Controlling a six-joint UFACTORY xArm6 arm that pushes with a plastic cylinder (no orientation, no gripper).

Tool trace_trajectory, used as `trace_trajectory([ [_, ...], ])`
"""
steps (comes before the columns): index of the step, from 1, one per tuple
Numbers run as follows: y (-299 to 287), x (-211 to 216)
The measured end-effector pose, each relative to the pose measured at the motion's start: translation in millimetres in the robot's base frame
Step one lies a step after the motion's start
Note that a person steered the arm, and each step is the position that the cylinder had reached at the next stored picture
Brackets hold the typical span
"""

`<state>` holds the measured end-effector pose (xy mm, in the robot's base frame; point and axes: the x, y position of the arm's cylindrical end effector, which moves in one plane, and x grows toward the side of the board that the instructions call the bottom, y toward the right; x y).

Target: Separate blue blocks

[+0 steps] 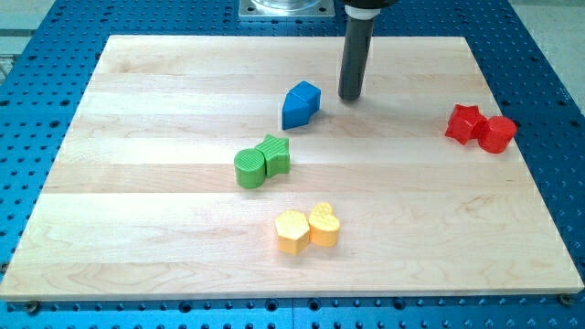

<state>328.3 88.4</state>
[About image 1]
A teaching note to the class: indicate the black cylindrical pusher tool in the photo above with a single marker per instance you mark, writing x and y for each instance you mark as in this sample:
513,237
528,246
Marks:
359,30

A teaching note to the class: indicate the yellow hexagon block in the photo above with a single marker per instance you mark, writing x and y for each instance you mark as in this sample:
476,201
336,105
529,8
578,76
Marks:
293,232

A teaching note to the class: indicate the blue triangle block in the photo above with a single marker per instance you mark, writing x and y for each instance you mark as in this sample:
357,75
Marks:
295,112

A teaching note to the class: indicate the red star block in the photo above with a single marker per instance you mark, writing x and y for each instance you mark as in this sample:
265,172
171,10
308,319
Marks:
465,123

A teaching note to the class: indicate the green star block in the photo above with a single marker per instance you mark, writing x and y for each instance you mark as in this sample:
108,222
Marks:
276,154

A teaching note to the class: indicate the black robot arm end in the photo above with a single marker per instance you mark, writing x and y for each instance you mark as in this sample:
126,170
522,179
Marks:
370,4

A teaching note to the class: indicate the red cylinder block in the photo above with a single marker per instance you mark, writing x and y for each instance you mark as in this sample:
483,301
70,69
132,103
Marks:
496,135

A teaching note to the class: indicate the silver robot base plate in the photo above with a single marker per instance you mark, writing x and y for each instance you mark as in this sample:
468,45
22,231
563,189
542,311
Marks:
279,8

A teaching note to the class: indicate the yellow heart block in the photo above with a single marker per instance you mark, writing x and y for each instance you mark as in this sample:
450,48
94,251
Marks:
324,225

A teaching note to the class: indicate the blue cube block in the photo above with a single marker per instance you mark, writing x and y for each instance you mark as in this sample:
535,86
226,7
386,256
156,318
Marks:
308,93

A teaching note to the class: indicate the green cylinder block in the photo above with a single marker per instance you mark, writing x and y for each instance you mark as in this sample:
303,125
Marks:
250,168

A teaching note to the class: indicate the light wooden board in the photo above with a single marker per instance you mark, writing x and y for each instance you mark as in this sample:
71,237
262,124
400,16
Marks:
142,200

